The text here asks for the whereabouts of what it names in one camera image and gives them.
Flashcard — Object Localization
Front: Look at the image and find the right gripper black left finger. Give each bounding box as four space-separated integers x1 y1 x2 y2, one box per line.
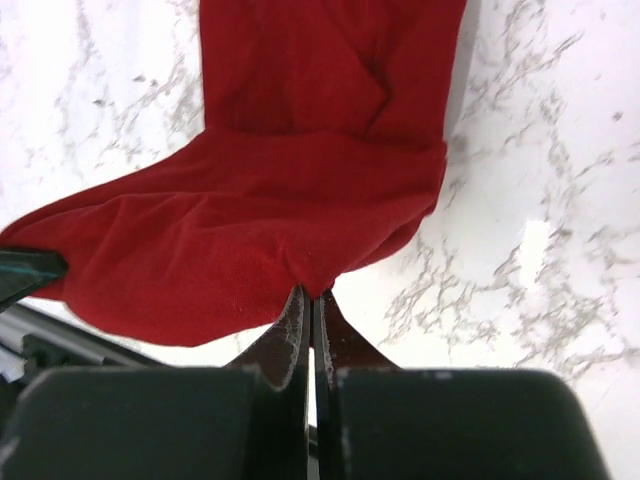
1 288 308 479

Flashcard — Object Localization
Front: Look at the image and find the aluminium rail frame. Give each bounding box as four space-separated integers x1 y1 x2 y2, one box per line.
1 305 160 383

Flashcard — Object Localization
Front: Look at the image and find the red t shirt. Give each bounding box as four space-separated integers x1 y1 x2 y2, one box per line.
1 1 465 347

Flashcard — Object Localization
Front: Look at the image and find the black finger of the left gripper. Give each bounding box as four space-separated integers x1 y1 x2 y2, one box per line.
1 248 68 306

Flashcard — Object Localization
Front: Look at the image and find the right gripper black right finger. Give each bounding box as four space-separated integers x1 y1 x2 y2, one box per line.
313 293 610 479

